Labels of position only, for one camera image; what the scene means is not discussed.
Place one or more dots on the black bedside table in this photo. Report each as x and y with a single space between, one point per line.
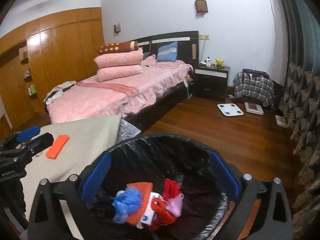
211 82

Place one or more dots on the brown dotted bolster pillow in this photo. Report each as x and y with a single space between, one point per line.
123 47

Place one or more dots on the blue cushion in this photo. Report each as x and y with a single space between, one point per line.
168 53

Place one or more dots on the right wall lamp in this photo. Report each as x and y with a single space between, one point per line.
201 6

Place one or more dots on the pile of clothes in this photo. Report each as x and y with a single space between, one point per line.
58 91

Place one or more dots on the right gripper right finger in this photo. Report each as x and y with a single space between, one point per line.
273 219

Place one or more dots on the wooden wardrobe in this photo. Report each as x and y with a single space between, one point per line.
44 53

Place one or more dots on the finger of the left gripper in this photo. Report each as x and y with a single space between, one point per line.
27 134
39 144

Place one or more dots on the black lined trash bin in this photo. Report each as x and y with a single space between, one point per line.
153 158

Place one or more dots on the wall lamp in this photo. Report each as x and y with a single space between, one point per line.
201 6
117 28

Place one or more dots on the pink face mask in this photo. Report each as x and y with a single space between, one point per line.
174 205

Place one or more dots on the lower pink pillow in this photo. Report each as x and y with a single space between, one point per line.
110 73

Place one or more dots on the pink covered bed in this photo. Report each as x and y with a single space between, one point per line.
122 96

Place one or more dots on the plaid cloth covered chair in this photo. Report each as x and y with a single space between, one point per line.
257 87

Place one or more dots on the red cloth bag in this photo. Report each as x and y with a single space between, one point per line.
171 189

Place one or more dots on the white bottle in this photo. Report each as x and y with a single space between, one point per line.
208 62

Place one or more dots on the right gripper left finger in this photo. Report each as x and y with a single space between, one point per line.
47 220

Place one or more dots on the white bathroom scale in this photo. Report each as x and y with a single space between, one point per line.
230 109

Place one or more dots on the red plastic bag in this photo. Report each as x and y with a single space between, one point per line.
163 216

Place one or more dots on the wall socket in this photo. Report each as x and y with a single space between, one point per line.
204 36

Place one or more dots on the blue plastic bag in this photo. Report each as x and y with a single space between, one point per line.
123 203

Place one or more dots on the patterned curtain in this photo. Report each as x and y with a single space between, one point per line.
300 106

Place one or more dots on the yellow plush toy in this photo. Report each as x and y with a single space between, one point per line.
219 63

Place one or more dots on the left wall lamp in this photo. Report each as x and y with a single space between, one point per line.
117 28

